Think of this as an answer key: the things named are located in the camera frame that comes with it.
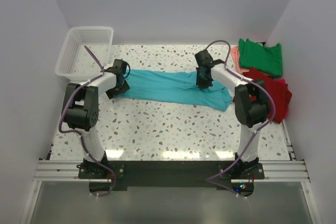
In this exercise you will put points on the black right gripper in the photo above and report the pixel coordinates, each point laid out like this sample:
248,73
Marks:
201,85

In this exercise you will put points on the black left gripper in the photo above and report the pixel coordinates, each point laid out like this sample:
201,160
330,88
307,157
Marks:
111,93

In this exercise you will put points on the turquoise t shirt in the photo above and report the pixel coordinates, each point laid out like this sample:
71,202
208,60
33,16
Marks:
175,87

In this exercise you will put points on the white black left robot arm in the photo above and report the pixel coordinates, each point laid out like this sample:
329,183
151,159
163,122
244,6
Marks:
80,109

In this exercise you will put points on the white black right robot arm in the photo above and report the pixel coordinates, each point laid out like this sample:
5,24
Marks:
251,101

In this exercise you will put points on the pink folded t shirt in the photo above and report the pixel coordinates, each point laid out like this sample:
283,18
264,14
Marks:
234,52

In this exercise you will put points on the white plastic basket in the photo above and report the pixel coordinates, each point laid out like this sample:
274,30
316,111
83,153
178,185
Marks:
74,62

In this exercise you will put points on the green folded t shirt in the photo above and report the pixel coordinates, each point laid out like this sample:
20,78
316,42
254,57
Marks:
263,58

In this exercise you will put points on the red folded t shirt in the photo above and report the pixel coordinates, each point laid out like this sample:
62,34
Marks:
274,89

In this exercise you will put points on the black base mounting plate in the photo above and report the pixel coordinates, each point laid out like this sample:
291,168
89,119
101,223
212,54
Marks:
121,175

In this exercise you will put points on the aluminium front rail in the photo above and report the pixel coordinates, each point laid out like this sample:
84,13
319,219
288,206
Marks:
274,171

